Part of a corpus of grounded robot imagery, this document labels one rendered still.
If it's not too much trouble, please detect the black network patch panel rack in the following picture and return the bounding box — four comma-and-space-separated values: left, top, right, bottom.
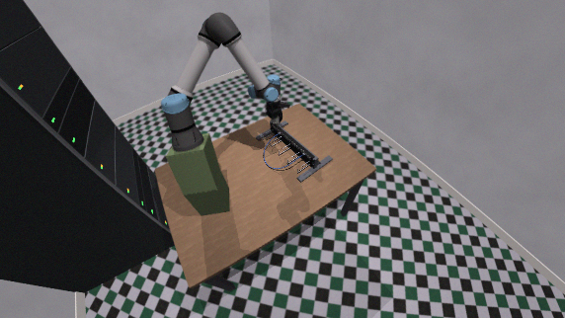
256, 121, 333, 182

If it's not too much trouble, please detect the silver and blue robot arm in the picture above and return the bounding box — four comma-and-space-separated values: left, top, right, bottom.
161, 13, 281, 152

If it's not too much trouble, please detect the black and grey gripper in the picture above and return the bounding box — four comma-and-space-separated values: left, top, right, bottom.
266, 100, 283, 126

